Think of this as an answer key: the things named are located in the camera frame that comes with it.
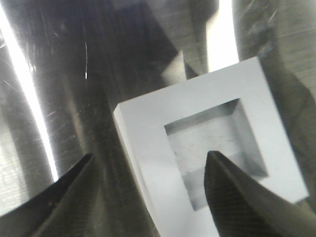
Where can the gray square hollow base block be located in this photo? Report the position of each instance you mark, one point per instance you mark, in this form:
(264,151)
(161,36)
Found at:
(168,133)

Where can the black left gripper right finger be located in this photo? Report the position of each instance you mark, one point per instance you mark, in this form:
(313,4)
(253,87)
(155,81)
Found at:
(241,207)

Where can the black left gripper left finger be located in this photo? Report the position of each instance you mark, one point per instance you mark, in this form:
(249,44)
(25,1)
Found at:
(62,210)

